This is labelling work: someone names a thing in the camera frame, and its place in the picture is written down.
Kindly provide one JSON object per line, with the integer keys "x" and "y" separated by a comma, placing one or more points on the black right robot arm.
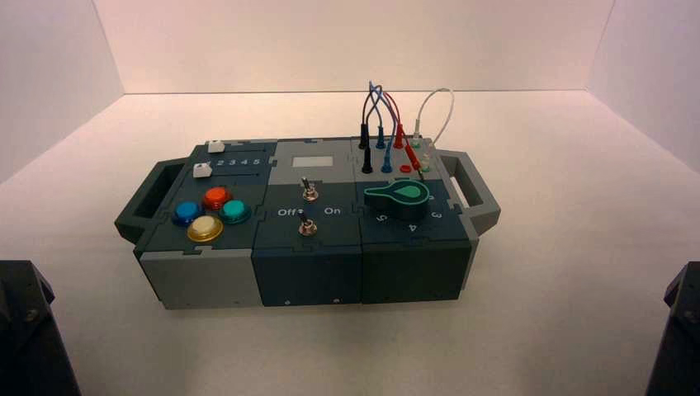
{"x": 678, "y": 339}

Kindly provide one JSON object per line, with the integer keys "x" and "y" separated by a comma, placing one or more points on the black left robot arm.
{"x": 27, "y": 339}

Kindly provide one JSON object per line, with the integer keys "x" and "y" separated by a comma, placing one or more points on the white slider knob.
{"x": 216, "y": 146}
{"x": 202, "y": 170}

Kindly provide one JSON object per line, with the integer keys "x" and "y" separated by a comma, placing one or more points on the green rotary selector knob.
{"x": 402, "y": 199}

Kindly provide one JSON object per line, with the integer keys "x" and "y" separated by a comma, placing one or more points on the grey rectangular display window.
{"x": 313, "y": 162}

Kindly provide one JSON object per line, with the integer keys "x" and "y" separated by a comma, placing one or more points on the red socket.
{"x": 406, "y": 168}

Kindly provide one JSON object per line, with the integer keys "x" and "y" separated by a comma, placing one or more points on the grey and teal control box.
{"x": 306, "y": 262}

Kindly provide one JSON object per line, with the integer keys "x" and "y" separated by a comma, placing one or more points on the green socket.
{"x": 426, "y": 170}

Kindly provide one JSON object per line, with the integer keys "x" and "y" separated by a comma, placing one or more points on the green round push button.
{"x": 236, "y": 211}

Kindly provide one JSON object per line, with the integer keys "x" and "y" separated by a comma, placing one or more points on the red round push button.
{"x": 217, "y": 198}

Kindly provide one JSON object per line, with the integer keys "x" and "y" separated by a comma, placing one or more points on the yellow round push button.
{"x": 205, "y": 228}

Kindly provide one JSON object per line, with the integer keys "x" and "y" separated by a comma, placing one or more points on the blue round push button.
{"x": 187, "y": 213}

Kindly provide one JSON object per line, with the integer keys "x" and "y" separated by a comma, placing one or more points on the metal toggle switch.
{"x": 310, "y": 191}
{"x": 308, "y": 227}

